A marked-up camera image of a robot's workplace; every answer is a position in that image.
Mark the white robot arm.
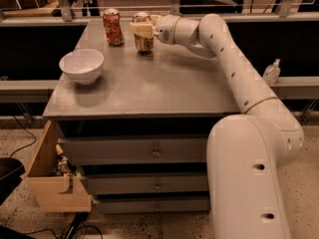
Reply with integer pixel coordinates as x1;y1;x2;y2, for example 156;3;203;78
130;14;304;239

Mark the black chair base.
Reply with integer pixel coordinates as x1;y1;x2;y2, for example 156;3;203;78
0;157;25;204

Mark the white bowl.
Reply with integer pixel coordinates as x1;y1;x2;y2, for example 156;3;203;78
59;49;104;85

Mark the orange soda can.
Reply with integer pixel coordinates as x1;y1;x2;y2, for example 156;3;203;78
132;11;156;54

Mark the red coke can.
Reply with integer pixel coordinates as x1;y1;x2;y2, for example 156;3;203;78
103;8;124;46

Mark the clear sanitizer bottle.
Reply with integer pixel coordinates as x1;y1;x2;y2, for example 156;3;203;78
262;59;281;85

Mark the grey drawer cabinet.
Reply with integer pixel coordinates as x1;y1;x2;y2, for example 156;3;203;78
44;20;238;214

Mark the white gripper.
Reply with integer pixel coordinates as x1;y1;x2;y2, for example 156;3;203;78
130;15;180;45

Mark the black floor cable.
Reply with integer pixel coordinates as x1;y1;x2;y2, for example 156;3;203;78
9;116;38;158

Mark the wooden box on floor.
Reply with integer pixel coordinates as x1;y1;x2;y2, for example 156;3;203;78
27;120;91;212

